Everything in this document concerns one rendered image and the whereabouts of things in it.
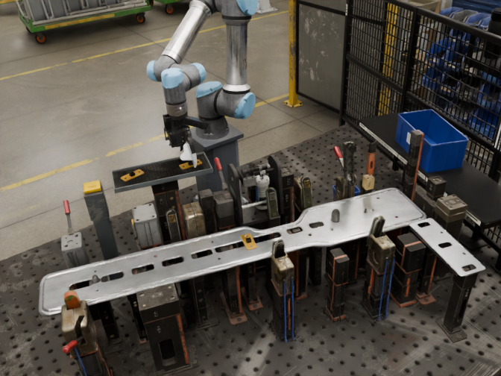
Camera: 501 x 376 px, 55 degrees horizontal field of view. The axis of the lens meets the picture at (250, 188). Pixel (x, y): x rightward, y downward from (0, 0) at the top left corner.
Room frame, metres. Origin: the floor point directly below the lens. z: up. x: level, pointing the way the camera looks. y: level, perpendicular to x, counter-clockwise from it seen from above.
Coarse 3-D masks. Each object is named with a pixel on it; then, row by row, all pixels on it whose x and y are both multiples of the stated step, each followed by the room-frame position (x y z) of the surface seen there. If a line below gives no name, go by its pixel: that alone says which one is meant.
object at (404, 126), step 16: (416, 112) 1.94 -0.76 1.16; (432, 112) 1.94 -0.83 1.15; (400, 128) 1.89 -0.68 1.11; (416, 128) 1.95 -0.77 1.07; (432, 128) 1.92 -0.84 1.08; (448, 128) 1.80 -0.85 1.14; (400, 144) 1.87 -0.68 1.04; (432, 144) 1.86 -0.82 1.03; (448, 144) 1.64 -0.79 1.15; (464, 144) 1.66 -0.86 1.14; (432, 160) 1.64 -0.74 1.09; (448, 160) 1.65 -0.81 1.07
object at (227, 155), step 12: (192, 132) 1.99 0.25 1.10; (240, 132) 1.96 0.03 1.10; (204, 144) 1.87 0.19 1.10; (216, 144) 1.87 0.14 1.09; (228, 144) 1.92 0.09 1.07; (216, 156) 1.88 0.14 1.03; (228, 156) 1.91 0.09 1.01; (216, 168) 1.88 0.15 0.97; (204, 180) 1.90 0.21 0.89; (216, 180) 1.87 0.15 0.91; (240, 192) 1.96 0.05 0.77
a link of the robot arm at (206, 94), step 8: (200, 88) 1.95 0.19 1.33; (208, 88) 1.93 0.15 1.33; (216, 88) 1.94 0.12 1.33; (200, 96) 1.93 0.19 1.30; (208, 96) 1.92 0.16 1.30; (216, 96) 1.91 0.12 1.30; (200, 104) 1.94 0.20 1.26; (208, 104) 1.91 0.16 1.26; (200, 112) 1.94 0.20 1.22; (208, 112) 1.92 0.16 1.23; (216, 112) 1.90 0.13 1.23
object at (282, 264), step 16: (272, 256) 1.18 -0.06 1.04; (288, 256) 1.18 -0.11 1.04; (272, 272) 1.18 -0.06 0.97; (288, 272) 1.12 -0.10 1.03; (288, 288) 1.12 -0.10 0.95; (272, 304) 1.19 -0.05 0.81; (288, 304) 1.13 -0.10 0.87; (272, 320) 1.20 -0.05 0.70; (288, 320) 1.12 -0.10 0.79; (288, 336) 1.12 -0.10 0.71
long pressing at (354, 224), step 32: (384, 192) 1.56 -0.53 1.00; (288, 224) 1.39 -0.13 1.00; (352, 224) 1.37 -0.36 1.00; (128, 256) 1.27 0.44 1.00; (160, 256) 1.26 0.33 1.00; (224, 256) 1.24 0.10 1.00; (256, 256) 1.23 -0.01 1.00; (64, 288) 1.13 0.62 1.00; (96, 288) 1.12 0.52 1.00; (128, 288) 1.12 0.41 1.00
